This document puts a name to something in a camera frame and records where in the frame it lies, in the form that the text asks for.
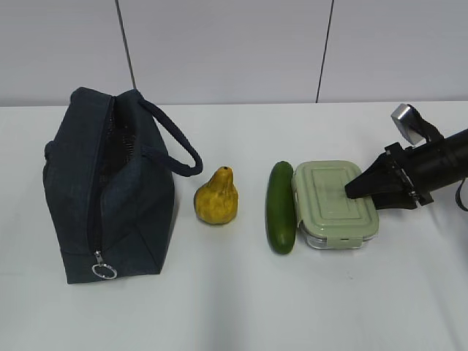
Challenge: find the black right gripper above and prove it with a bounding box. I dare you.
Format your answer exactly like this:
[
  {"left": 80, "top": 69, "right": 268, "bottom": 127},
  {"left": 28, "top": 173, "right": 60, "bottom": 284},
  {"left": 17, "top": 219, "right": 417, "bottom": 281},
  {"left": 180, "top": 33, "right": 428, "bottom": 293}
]
[{"left": 345, "top": 143, "right": 434, "bottom": 210}]

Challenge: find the green lid glass container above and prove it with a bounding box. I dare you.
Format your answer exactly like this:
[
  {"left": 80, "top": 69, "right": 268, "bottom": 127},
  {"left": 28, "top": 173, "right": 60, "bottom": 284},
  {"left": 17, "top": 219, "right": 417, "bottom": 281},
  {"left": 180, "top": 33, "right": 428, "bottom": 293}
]
[{"left": 292, "top": 160, "right": 380, "bottom": 249}]

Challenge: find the green cucumber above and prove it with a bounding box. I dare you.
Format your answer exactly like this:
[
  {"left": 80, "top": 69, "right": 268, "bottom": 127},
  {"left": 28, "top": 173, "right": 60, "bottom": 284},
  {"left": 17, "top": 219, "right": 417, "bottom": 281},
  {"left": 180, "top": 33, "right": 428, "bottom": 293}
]
[{"left": 265, "top": 161, "right": 296, "bottom": 255}]

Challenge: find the yellow pear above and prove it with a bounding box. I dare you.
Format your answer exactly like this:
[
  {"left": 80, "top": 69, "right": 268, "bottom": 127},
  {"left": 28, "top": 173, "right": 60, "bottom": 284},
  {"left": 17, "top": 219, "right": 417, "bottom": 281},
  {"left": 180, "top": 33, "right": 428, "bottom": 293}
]
[{"left": 194, "top": 166, "right": 238, "bottom": 225}]

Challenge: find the dark blue lunch bag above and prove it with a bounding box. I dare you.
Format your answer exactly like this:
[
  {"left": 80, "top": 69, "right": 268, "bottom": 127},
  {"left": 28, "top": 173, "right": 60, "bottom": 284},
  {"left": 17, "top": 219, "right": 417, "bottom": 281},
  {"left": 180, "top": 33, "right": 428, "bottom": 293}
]
[{"left": 42, "top": 87, "right": 203, "bottom": 284}]

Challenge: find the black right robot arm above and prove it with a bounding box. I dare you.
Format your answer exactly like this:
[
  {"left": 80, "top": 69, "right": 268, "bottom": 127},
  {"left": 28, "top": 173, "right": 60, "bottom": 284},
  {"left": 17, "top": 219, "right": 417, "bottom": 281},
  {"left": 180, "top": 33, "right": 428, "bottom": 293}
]
[{"left": 345, "top": 130, "right": 467, "bottom": 210}]

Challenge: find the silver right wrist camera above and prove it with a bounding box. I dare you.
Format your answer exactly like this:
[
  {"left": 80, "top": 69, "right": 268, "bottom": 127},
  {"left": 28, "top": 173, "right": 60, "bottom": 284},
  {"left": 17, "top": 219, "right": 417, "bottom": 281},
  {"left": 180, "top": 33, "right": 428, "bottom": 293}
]
[{"left": 390, "top": 103, "right": 426, "bottom": 146}]

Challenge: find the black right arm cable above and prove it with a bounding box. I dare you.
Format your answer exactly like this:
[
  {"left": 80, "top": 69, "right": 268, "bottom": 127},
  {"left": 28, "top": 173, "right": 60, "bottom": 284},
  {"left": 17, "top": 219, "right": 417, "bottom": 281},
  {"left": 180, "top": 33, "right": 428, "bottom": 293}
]
[{"left": 454, "top": 179, "right": 468, "bottom": 212}]

